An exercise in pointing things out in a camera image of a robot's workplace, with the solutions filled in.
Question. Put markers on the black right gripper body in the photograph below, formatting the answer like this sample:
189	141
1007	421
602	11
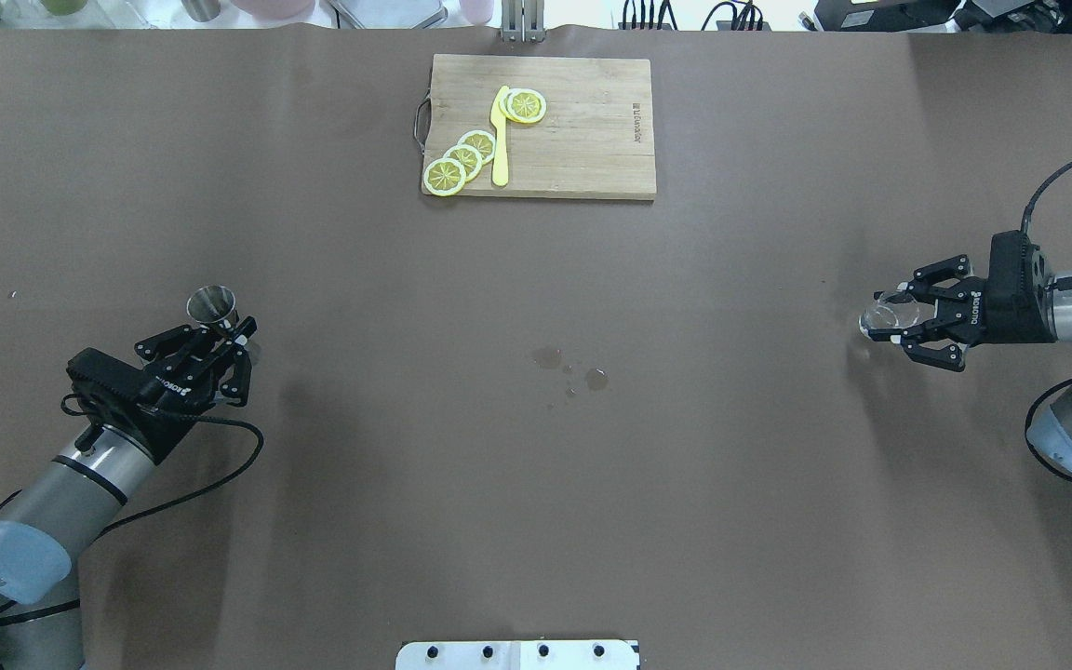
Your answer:
976	310

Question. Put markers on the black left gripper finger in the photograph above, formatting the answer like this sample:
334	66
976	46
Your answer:
233	364
180	346

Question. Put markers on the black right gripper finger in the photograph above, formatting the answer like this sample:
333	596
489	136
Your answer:
949	280
931	343

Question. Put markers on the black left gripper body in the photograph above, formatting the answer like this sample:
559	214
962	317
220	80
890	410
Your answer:
167	398

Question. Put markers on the steel double jigger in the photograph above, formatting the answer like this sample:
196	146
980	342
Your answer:
214	307

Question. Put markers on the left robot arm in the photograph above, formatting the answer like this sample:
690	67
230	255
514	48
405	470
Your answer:
46	527

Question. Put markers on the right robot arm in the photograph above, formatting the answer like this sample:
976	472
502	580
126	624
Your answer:
1048	420

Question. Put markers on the yellow plastic knife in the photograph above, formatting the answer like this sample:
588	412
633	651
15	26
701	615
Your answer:
500	171

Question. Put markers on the lemon slice near knife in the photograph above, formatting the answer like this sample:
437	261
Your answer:
483	141

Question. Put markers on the bamboo cutting board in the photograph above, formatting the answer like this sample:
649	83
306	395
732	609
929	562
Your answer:
596	141

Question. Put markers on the lemon slice under pair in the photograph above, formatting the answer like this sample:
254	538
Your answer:
504	104

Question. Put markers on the lemon slice top pair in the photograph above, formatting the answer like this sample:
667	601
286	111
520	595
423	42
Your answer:
530	105

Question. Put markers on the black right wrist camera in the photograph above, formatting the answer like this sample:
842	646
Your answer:
1014	259

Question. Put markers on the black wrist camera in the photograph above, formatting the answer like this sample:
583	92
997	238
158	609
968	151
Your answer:
128	399
1014	259

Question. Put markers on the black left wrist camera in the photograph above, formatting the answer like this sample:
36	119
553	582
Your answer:
128	399

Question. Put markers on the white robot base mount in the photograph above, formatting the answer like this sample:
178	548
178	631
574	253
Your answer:
520	654

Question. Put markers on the aluminium frame post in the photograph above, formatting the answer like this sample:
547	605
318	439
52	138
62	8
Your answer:
523	21

